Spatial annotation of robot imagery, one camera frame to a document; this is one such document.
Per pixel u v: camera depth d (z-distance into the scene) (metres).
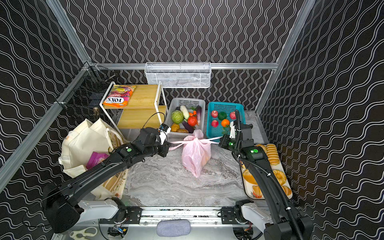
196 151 0.76
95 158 0.80
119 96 0.78
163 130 0.66
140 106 0.78
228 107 1.26
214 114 1.13
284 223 0.37
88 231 0.70
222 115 1.13
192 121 1.06
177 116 1.03
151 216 0.76
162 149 0.68
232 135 0.67
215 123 1.08
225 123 1.07
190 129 1.05
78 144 0.76
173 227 0.69
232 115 1.12
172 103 1.13
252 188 0.82
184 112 1.10
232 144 0.64
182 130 1.01
